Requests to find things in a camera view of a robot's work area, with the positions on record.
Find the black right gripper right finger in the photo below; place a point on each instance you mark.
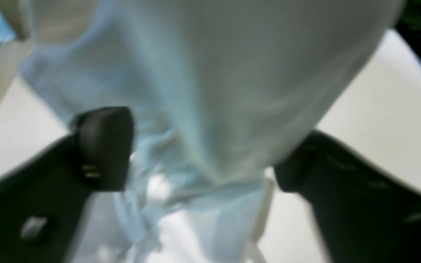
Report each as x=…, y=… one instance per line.
x=363, y=215

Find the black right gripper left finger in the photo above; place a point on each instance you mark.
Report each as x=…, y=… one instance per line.
x=42, y=201

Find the white t-shirt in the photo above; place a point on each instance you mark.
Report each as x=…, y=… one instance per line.
x=220, y=91

